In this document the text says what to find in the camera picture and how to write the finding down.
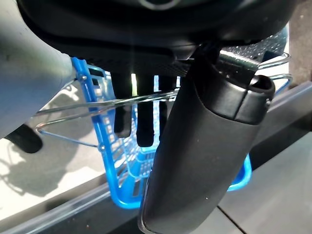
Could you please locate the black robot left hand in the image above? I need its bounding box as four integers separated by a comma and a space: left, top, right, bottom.
16, 0, 297, 234

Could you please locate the blue plastic shopping basket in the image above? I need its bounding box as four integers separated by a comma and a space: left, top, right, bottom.
70, 26, 293, 210

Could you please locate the silver wire basket handle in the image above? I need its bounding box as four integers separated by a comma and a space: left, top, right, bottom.
31, 52, 292, 117
35, 73, 293, 150

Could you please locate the black robot foot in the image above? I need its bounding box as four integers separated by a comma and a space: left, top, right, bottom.
4, 123, 43, 154

